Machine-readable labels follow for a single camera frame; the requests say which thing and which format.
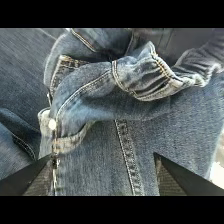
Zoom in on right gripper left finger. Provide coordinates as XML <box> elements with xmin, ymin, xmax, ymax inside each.
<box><xmin>0</xmin><ymin>154</ymin><xmax>55</xmax><ymax>197</ymax></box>

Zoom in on blue jeans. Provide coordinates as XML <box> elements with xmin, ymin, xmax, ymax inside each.
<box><xmin>0</xmin><ymin>27</ymin><xmax>224</xmax><ymax>197</ymax></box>

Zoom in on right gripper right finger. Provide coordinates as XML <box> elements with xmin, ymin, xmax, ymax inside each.
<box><xmin>153</xmin><ymin>152</ymin><xmax>224</xmax><ymax>197</ymax></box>

